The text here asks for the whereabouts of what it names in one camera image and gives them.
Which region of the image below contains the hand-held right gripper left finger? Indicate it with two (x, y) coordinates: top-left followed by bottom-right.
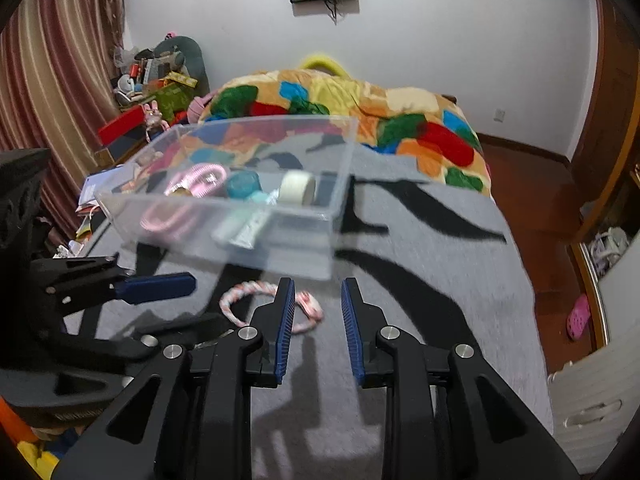
(50, 277), (296, 480)

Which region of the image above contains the white cloth bundle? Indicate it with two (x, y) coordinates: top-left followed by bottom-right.
(589, 226), (630, 272)

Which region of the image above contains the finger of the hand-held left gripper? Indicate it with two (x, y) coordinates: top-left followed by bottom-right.
(30, 255), (197, 307)
(35, 312), (236, 362)

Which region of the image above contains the white plastic stool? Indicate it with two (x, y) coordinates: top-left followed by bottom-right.
(547, 331), (640, 476)

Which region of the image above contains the red flat box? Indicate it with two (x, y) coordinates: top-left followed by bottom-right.
(97, 109), (151, 147)

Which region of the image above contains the brown wooden wardrobe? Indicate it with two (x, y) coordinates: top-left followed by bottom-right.
(570, 0), (640, 243)

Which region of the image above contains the teal round container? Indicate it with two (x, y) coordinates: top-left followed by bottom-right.
(226, 170), (261, 201)

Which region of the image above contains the grey black striped blanket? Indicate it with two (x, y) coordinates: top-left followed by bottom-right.
(60, 142), (556, 480)

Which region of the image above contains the green plush toy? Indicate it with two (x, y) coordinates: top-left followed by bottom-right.
(152, 82), (196, 124)

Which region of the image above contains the white tape roll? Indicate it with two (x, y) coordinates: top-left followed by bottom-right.
(278, 170), (318, 206)

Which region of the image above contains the orange cloth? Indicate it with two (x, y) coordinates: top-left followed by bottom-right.
(0, 397), (38, 445)

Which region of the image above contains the striped red curtain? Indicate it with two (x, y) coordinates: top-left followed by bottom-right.
(0, 0), (127, 242)

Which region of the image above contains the yellow pillow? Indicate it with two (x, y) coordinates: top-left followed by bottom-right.
(299, 51), (354, 79)

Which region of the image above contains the clear plastic storage box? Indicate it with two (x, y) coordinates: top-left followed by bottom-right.
(94, 115), (360, 281)

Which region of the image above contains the colourful patchwork blanket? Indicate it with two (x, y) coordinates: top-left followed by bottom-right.
(197, 69), (494, 199)

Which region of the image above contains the pink coiled cable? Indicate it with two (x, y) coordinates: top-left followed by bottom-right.
(141, 162), (229, 233)

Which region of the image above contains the pink and white rope ring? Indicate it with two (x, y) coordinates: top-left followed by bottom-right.
(219, 281), (325, 335)

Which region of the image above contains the yellow patterned box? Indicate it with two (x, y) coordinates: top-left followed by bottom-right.
(164, 71), (199, 89)

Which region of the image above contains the white squeeze tube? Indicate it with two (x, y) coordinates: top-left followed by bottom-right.
(212, 209), (274, 250)

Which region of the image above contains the pink knitted item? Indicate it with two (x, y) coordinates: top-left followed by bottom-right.
(187, 92), (221, 124)

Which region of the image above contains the pile of papers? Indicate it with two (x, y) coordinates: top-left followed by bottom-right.
(75, 164), (132, 222)

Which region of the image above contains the yellow cloth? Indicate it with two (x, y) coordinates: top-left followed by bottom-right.
(17, 441), (60, 478)

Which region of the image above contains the pink clog shoe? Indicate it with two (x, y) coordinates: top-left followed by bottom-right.
(565, 294), (591, 341)

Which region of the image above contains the pink bunny toy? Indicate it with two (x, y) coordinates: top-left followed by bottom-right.
(142, 101), (169, 134)

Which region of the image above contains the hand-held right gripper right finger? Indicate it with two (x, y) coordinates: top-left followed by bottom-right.
(341, 277), (582, 480)

